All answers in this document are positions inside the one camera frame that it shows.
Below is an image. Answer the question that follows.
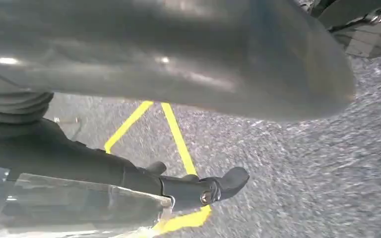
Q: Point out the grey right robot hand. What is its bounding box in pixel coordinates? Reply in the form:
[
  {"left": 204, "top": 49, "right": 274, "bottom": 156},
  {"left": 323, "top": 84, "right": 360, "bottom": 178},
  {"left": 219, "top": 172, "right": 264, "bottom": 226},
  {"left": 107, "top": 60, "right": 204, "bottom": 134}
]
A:
[{"left": 0, "top": 0, "right": 356, "bottom": 238}]

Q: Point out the yellow floor tape marking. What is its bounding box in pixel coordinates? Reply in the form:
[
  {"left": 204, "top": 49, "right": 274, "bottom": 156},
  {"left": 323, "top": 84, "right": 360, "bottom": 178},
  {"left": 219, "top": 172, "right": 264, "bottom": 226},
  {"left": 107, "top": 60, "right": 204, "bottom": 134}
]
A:
[{"left": 103, "top": 100, "right": 212, "bottom": 237}]

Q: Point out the black silver robot leg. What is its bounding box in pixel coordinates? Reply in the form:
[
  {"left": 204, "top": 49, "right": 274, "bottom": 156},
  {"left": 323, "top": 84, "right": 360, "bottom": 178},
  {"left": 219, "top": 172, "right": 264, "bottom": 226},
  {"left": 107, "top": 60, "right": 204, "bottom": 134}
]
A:
[{"left": 309, "top": 0, "right": 381, "bottom": 60}]

